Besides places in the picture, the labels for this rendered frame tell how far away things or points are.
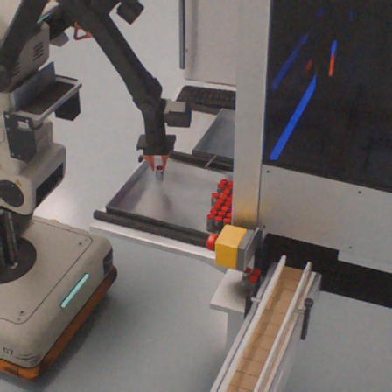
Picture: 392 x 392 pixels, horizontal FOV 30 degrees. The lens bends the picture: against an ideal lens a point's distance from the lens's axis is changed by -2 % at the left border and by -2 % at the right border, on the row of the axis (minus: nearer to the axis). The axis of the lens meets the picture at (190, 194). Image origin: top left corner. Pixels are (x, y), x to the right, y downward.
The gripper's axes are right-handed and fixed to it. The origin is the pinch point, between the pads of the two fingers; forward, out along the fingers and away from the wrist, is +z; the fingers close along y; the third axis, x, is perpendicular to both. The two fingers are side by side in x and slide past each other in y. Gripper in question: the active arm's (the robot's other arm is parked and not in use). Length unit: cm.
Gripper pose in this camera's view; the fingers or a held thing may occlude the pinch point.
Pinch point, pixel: (158, 167)
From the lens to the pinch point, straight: 210.5
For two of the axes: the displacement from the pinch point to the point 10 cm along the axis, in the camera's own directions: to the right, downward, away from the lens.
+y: 9.9, 0.3, -1.3
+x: 1.2, -6.1, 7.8
